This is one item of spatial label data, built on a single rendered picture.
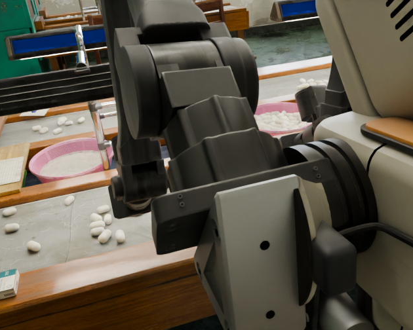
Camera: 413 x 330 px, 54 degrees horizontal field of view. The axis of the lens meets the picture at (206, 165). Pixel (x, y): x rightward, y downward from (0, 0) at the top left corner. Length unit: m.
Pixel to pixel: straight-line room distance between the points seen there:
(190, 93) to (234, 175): 0.08
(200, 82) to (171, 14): 0.10
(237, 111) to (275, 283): 0.12
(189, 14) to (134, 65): 0.09
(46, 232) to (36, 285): 0.22
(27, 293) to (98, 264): 0.14
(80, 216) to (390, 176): 0.94
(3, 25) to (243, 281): 3.50
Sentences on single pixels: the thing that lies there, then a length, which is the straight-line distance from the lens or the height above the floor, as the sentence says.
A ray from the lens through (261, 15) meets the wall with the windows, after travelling 6.59.
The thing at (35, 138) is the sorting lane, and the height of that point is 0.74.
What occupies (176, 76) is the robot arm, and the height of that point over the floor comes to 1.26.
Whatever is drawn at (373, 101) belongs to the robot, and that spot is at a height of 1.24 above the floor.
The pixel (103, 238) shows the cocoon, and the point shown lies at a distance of 0.99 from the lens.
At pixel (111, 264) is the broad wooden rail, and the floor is 0.76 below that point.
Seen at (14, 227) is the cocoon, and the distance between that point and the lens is 1.14.
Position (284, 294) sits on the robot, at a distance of 0.27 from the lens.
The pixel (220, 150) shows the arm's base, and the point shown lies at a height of 1.23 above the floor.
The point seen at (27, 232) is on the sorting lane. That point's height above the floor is 0.74.
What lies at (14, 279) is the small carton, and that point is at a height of 0.78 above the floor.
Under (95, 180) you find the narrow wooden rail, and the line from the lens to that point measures 1.22.
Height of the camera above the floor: 1.35
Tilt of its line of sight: 29 degrees down
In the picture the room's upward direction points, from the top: 5 degrees counter-clockwise
